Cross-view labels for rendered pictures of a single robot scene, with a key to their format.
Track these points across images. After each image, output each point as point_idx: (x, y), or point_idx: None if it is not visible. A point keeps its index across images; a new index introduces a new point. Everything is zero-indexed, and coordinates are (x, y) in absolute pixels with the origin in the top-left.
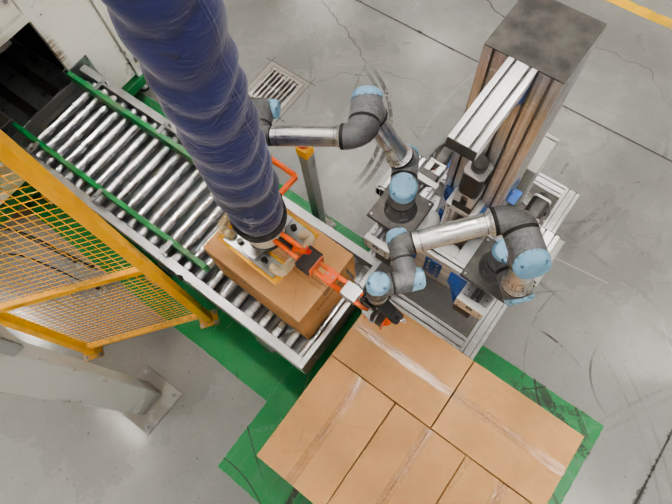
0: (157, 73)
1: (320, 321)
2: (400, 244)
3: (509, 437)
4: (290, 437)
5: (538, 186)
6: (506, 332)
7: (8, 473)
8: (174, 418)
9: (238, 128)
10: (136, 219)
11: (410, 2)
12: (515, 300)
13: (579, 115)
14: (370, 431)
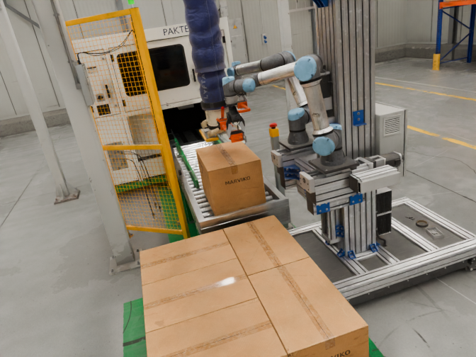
0: None
1: (229, 209)
2: (251, 75)
3: (299, 300)
4: (163, 251)
5: (450, 231)
6: (378, 317)
7: (43, 264)
8: (128, 274)
9: (201, 2)
10: (187, 168)
11: (415, 163)
12: (316, 138)
13: None
14: (208, 263)
